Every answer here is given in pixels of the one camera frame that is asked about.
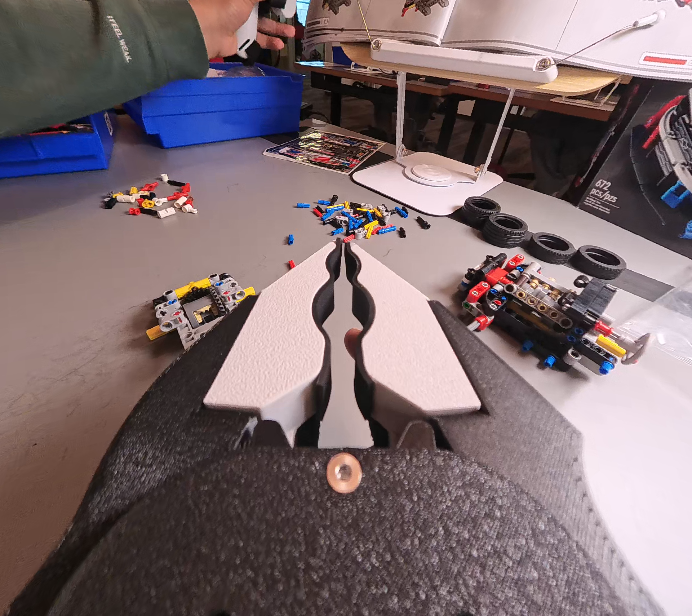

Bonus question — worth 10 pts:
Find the person's left hand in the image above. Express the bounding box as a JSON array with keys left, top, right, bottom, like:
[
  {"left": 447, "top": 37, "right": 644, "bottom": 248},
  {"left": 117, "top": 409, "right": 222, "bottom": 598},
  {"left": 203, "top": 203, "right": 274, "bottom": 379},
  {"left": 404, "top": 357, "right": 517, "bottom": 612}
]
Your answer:
[{"left": 188, "top": 0, "right": 297, "bottom": 60}]

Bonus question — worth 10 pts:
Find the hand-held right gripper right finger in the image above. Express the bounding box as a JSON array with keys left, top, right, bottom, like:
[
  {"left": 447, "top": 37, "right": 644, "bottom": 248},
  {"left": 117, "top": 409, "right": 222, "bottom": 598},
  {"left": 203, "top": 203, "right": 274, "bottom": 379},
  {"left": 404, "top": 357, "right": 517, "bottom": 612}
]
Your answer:
[{"left": 344, "top": 243, "right": 482, "bottom": 446}]

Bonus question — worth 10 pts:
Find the lego sticker sheet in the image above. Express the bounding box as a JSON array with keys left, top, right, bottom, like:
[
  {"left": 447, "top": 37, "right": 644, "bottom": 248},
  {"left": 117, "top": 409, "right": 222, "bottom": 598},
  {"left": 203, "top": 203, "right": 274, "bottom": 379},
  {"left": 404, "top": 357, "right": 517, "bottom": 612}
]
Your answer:
[{"left": 263, "top": 128, "right": 386, "bottom": 175}]

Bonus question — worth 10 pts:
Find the white book stand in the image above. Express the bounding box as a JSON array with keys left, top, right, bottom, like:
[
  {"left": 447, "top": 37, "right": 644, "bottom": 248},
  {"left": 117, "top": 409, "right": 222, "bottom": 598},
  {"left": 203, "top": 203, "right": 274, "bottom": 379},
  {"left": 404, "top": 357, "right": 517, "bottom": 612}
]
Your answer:
[{"left": 341, "top": 0, "right": 667, "bottom": 217}]

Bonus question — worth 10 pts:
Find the wooden table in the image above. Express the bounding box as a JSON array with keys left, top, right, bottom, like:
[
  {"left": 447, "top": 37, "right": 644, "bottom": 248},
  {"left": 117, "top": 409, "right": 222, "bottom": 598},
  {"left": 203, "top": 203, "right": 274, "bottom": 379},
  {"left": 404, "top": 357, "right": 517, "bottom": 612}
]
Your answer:
[{"left": 294, "top": 62, "right": 633, "bottom": 179}]

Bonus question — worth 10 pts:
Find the clear plastic bag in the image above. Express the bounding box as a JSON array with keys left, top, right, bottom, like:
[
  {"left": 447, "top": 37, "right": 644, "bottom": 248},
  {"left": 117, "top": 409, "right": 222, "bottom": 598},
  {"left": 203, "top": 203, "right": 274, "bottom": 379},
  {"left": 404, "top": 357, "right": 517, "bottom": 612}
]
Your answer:
[{"left": 616, "top": 278, "right": 692, "bottom": 363}]

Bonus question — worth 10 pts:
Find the black lego car chassis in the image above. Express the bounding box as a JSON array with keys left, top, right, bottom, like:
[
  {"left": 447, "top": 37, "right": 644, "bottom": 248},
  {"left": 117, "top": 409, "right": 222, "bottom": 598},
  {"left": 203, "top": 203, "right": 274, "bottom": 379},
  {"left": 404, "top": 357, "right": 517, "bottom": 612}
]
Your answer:
[{"left": 458, "top": 253, "right": 652, "bottom": 376}]

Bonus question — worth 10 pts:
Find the dark lego box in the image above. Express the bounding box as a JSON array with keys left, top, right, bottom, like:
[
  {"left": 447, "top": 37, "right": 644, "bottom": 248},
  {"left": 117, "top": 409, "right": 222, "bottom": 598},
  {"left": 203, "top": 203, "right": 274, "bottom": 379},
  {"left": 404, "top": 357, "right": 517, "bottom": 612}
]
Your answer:
[{"left": 576, "top": 81, "right": 692, "bottom": 260}]

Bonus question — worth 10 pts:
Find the blue plastic bin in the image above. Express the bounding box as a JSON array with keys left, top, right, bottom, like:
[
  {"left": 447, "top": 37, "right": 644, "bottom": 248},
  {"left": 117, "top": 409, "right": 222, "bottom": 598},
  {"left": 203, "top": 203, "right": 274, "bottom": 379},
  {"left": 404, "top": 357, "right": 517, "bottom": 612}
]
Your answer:
[
  {"left": 123, "top": 62, "right": 305, "bottom": 149},
  {"left": 0, "top": 110, "right": 115, "bottom": 180}
]

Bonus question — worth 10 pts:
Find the grey lego differential assembly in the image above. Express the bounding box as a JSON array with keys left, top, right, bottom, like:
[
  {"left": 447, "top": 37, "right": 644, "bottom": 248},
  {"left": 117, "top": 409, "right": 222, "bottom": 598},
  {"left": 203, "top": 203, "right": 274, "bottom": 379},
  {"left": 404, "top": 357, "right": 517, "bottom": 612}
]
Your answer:
[{"left": 146, "top": 272, "right": 256, "bottom": 352}]

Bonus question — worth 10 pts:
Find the black lego tyre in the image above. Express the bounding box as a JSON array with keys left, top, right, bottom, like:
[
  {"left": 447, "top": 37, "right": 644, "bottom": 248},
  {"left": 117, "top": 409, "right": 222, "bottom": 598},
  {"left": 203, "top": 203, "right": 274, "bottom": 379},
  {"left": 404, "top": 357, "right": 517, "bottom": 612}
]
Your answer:
[
  {"left": 527, "top": 232, "right": 576, "bottom": 264},
  {"left": 483, "top": 213, "right": 529, "bottom": 248},
  {"left": 462, "top": 196, "right": 502, "bottom": 227},
  {"left": 570, "top": 245, "right": 628, "bottom": 280}
]

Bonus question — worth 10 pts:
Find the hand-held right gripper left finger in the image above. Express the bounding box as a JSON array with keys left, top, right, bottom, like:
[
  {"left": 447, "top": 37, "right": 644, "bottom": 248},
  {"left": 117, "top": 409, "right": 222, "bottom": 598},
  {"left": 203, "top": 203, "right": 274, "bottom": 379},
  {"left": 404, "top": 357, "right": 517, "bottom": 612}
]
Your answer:
[{"left": 203, "top": 240, "right": 344, "bottom": 446}]

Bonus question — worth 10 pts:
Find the pile of blue yellow lego pins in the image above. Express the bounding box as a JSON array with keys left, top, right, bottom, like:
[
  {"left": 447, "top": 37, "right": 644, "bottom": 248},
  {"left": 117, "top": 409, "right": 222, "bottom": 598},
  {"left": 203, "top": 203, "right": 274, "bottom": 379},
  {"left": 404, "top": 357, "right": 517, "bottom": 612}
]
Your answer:
[{"left": 296, "top": 194, "right": 410, "bottom": 241}]

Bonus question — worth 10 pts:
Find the person's left forearm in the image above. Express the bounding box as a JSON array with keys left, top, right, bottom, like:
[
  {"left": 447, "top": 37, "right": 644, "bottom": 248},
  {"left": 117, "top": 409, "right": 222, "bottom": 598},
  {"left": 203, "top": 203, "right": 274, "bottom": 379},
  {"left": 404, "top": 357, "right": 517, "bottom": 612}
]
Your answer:
[{"left": 0, "top": 0, "right": 209, "bottom": 138}]

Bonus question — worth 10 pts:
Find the pile of red white lego pieces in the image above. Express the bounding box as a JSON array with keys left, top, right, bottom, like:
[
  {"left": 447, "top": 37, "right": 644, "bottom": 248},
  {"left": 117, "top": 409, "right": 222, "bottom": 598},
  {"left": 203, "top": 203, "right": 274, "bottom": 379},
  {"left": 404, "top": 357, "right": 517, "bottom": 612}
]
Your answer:
[{"left": 103, "top": 174, "right": 198, "bottom": 219}]

